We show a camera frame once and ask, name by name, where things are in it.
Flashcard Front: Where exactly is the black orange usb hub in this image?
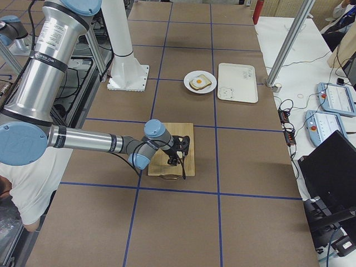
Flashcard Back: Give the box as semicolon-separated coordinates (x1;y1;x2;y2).
278;109;296;147

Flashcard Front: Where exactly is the seated person in background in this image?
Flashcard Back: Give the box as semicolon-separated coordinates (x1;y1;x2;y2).
320;0;355;52

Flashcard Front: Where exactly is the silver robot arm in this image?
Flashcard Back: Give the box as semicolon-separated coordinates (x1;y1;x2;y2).
1;15;30;51
1;1;178;170

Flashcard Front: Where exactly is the blue teach pendant near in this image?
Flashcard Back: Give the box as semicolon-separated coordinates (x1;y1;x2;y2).
305;110;348;147

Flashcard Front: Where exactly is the person in white shirt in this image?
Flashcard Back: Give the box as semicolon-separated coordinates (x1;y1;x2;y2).
1;147;72;232

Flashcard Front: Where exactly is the red cylinder bottle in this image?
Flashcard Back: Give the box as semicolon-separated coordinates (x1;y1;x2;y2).
253;0;264;25

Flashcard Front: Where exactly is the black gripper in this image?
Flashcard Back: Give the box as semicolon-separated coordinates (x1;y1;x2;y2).
166;148;180;166

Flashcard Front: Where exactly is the blue teach pendant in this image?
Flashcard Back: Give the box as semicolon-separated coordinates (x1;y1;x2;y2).
317;82;355;117
305;110;348;147

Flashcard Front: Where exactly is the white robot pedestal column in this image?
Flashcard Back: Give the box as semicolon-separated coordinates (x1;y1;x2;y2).
101;0;150;92

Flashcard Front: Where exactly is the blue teach pendant far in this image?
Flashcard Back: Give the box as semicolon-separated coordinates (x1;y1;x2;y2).
317;82;355;117

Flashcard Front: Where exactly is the small metal tape roll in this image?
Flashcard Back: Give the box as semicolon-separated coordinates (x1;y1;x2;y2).
272;83;282;93

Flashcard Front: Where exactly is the toast with fried egg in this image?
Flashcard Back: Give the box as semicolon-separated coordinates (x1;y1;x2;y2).
189;74;212;91

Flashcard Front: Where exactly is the black laptop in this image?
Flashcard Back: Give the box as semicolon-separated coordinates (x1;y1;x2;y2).
298;131;355;208

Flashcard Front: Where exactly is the wooden cutting board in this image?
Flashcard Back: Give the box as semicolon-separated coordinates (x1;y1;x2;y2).
147;122;195;179

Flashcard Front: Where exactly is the black monitor stand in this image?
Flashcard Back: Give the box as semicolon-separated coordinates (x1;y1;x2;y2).
304;199;355;257

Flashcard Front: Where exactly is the small black phone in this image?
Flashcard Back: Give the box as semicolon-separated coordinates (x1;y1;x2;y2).
337;78;345;85

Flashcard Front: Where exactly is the white round plate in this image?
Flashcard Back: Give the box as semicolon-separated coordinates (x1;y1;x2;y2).
184;71;217;94

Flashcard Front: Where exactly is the cream plastic tray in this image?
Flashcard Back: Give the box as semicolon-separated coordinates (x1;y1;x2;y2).
217;63;258;103

